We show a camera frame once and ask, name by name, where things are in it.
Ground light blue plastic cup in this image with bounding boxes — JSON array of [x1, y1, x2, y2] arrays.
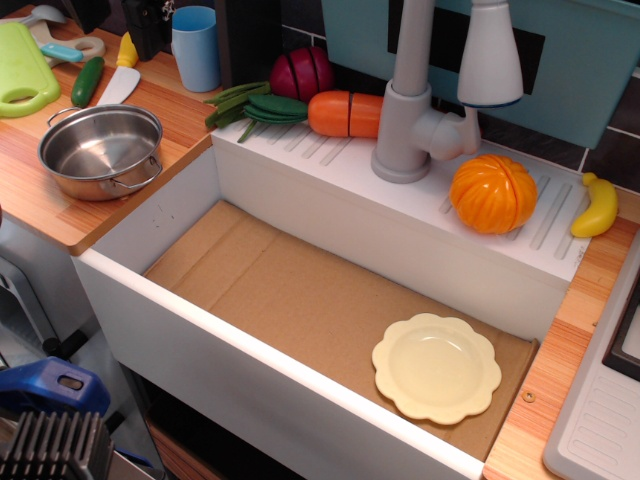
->
[[171, 6, 221, 93]]

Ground white faucet spray head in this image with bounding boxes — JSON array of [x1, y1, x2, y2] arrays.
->
[[457, 1, 524, 109]]

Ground white toy stove top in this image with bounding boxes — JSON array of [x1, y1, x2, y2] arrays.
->
[[542, 259, 640, 480]]

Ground purple toy onion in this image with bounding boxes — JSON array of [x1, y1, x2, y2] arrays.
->
[[269, 46, 335, 103]]

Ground orange toy carrot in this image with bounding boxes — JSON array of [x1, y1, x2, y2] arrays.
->
[[243, 90, 385, 140]]

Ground green cutting board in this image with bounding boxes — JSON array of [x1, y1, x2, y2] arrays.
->
[[1, 22, 61, 118]]

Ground beige spatula blue handle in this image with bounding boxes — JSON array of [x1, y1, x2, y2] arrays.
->
[[29, 21, 106, 67]]

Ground stainless steel pot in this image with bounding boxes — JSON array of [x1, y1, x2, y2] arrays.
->
[[37, 104, 163, 201]]

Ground grey plastic spoon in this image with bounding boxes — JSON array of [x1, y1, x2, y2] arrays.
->
[[1, 5, 67, 27]]

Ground brown cardboard sheet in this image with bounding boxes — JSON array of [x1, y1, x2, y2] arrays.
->
[[143, 200, 540, 462]]

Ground yellow toy banana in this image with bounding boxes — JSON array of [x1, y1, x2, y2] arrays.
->
[[570, 172, 618, 238]]

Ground cream scalloped plate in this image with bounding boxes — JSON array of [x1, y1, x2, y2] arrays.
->
[[372, 313, 502, 425]]

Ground grey toy faucet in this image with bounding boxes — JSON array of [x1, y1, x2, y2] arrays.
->
[[371, 1, 481, 184]]

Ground white toy sink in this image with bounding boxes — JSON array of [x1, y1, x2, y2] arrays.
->
[[75, 126, 588, 479]]

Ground green felt beans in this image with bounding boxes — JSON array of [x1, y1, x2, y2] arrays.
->
[[204, 81, 271, 130]]

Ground white toy knife yellow handle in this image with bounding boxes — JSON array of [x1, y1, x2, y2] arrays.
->
[[97, 32, 141, 105]]

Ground orange toy pumpkin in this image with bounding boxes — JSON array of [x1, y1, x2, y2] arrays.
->
[[449, 154, 538, 234]]

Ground black ribbed heat sink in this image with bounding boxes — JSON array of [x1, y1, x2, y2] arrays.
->
[[1, 412, 114, 479]]

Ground green toy cucumber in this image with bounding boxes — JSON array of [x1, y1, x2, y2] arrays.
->
[[71, 57, 105, 108]]

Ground blue clamp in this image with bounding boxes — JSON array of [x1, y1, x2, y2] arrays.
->
[[1, 357, 111, 415]]

